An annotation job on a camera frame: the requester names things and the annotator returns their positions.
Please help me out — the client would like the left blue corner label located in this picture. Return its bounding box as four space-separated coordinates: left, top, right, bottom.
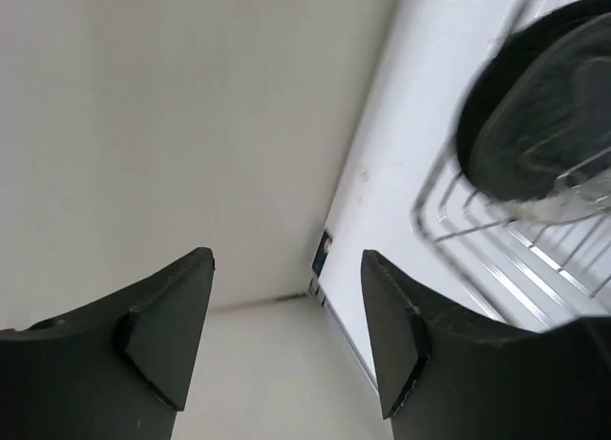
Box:
311 229 333 277

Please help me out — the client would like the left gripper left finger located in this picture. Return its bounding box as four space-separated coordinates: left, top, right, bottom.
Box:
1 247 214 439

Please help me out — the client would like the black round plate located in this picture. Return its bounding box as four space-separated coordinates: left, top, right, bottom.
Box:
454 0 610 177

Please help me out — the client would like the clear glass plate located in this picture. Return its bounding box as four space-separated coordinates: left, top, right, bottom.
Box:
464 13 610 224

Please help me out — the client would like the wire dish rack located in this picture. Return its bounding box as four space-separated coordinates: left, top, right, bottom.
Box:
411 0 611 331

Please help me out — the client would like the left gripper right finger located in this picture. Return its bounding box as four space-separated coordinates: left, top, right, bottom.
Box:
361 250 610 439

